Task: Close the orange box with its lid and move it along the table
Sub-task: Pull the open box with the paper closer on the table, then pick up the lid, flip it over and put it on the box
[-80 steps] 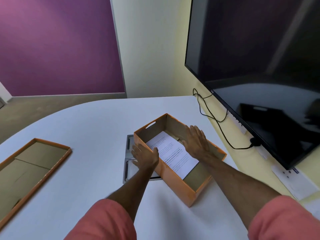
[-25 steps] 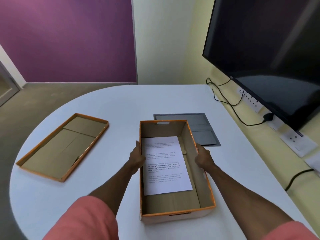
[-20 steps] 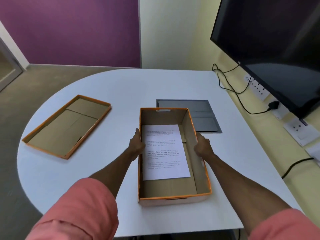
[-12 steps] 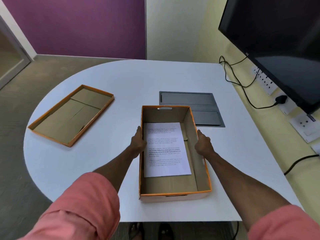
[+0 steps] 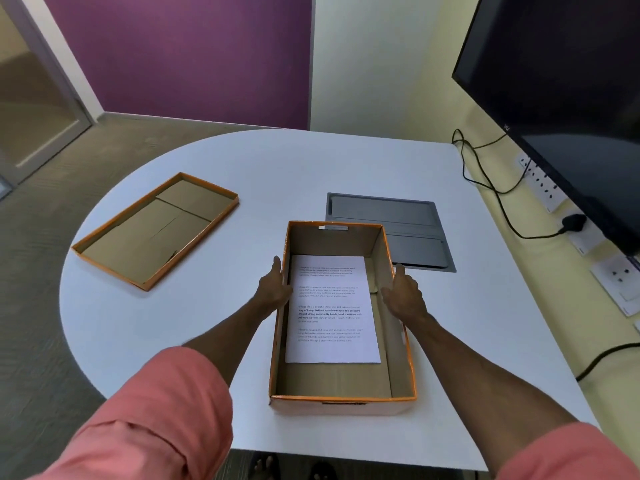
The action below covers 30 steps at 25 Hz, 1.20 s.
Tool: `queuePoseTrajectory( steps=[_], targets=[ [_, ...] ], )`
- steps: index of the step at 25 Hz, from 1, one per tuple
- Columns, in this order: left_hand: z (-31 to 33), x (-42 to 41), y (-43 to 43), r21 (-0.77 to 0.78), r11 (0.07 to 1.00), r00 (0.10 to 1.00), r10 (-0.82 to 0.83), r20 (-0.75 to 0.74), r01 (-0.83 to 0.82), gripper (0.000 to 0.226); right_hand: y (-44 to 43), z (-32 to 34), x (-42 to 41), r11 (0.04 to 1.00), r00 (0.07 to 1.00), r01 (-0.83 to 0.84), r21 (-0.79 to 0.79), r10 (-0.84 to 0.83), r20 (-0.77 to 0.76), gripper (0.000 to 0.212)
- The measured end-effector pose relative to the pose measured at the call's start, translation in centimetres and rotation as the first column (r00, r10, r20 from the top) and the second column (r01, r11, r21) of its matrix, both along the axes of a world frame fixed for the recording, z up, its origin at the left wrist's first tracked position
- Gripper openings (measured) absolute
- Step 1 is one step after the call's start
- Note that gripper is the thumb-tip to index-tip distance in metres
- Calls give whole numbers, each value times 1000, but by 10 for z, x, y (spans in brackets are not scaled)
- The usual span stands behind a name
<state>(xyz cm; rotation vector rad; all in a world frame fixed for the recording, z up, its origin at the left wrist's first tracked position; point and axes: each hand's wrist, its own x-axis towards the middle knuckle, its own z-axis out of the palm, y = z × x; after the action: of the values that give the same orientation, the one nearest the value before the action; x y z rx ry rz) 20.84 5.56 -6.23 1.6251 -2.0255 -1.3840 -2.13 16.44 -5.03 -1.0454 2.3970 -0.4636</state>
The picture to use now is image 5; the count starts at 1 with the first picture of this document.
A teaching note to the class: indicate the white multi-socket power strip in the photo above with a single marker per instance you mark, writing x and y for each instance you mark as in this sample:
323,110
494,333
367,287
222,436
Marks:
542,182

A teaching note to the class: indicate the person's right foot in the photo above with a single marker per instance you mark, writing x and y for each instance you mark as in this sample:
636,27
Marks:
323,472

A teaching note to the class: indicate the person's right thumb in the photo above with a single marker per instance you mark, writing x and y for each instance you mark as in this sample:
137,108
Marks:
400,273

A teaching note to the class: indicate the person's pink sleeve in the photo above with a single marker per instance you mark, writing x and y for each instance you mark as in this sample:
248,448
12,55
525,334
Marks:
150,424
580,454

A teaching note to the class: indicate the black power plug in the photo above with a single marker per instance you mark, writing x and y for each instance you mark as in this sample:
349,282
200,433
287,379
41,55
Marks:
574,222

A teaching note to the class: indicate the orange cardboard box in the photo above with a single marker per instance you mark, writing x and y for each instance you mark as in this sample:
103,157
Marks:
345,405

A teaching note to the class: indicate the person's left hand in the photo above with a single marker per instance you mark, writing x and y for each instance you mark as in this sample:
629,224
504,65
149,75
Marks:
272,292

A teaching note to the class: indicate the person's right forearm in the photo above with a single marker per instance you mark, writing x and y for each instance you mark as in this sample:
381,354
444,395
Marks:
480,379

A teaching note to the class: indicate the person's left thumb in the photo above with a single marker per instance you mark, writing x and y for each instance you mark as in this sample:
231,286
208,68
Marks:
276,268

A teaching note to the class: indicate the person's right hand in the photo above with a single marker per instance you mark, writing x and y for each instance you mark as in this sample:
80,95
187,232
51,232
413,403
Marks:
407,299

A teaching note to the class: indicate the person's pink right sleeve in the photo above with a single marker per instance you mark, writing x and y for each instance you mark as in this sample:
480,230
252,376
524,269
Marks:
580,454

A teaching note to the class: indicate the large white wall socket plate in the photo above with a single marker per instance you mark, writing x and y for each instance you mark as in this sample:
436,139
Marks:
617,284

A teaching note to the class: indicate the white printed paper sheet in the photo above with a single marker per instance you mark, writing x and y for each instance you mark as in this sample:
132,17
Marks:
332,319

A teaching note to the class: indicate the black flat screen monitor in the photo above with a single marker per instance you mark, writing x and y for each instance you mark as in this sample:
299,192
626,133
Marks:
565,74

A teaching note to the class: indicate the person's pink left sleeve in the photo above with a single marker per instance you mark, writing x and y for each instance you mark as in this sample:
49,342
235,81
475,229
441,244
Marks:
150,424

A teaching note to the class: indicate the person's left foot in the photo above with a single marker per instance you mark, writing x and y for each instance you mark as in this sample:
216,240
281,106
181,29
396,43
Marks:
265,468

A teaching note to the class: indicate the orange cardboard box lid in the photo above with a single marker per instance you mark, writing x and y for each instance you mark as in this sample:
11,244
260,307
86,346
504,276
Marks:
145,234

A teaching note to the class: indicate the person's left forearm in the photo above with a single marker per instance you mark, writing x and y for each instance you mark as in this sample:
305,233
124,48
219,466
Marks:
225,334

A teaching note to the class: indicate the person's foot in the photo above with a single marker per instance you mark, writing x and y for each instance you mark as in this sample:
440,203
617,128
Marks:
323,472
265,468

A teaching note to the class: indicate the glass door with grey frame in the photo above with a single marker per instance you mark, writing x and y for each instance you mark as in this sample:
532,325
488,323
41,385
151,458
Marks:
35,94

